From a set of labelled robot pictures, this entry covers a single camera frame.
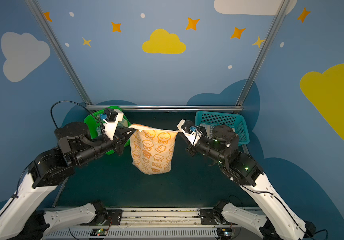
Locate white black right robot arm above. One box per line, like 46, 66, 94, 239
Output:
177, 120, 316, 240

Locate aluminium frame post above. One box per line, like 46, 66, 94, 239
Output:
25, 0, 93, 105
236, 0, 292, 110

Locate horizontal aluminium frame bar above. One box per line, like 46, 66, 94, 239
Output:
85, 104, 244, 112

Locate teal plastic basket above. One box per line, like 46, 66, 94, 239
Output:
195, 111, 250, 146

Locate controller circuit board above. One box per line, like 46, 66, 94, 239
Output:
216, 228, 233, 240
90, 229, 109, 237

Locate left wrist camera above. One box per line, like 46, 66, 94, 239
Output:
101, 108, 124, 141

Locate left aluminium frame post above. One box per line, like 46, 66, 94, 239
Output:
25, 0, 93, 105

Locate left controller circuit board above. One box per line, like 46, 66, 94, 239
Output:
90, 229, 109, 237

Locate green plastic basket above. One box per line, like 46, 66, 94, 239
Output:
84, 110, 130, 139

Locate aluminium mounting rail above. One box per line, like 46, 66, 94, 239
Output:
43, 208, 281, 240

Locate right aluminium frame post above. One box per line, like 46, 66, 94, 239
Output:
236, 0, 292, 110

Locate orange bunny print towel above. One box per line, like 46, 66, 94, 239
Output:
130, 124, 179, 175

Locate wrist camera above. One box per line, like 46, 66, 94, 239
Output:
101, 108, 124, 141
177, 120, 203, 147

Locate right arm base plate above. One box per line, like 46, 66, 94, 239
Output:
198, 209, 240, 227

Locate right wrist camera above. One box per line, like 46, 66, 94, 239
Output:
177, 120, 203, 147

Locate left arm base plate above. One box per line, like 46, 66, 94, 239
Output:
80, 209, 123, 226

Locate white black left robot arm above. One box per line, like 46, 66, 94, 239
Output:
0, 122, 136, 240

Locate right controller circuit board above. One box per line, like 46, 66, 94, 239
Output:
216, 228, 233, 240

